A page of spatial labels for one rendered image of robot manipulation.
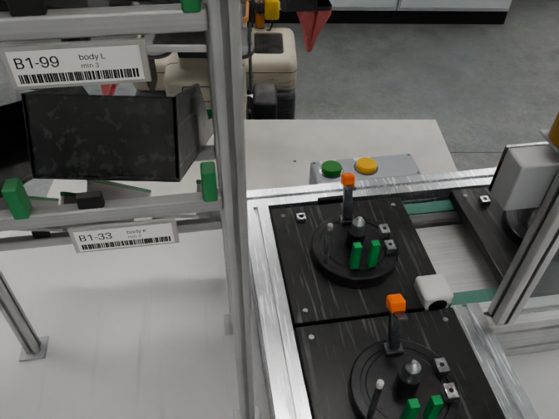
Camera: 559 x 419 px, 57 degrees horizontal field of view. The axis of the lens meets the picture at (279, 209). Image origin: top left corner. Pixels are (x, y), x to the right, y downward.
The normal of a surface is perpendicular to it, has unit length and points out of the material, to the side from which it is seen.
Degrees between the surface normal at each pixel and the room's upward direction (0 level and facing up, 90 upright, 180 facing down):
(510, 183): 90
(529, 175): 90
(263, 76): 90
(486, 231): 0
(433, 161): 0
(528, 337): 90
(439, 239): 0
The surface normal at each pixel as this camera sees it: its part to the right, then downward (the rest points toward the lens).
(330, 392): 0.02, -0.72
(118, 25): 0.16, 0.69
